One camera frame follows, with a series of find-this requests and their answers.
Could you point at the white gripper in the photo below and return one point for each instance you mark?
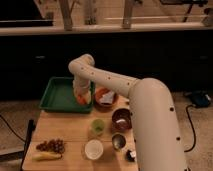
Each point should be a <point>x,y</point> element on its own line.
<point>82,88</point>

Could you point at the orange apple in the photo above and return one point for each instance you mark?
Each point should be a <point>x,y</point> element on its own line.
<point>81,100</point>

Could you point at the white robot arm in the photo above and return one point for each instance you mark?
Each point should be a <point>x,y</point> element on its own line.
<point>153,116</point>

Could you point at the orange plate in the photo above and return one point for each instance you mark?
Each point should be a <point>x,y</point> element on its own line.
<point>98,94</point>

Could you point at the grey folded cloth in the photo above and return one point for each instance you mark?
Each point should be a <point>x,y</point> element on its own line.
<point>107,98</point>

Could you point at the green plastic tray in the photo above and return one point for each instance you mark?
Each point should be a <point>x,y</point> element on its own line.
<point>59,97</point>

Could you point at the green plastic cup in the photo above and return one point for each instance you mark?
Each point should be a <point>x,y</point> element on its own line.
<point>97,126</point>

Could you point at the dark brown bowl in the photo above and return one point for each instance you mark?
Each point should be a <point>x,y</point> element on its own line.
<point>121,120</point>

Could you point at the small metal cup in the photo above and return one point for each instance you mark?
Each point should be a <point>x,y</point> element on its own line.
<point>118,141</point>

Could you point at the bunch of red grapes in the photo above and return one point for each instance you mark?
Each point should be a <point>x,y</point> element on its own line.
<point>54,145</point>

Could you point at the yellow banana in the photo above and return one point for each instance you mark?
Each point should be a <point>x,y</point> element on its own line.
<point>46,156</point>

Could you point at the white handled brush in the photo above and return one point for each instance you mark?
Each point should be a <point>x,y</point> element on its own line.
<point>131,155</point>

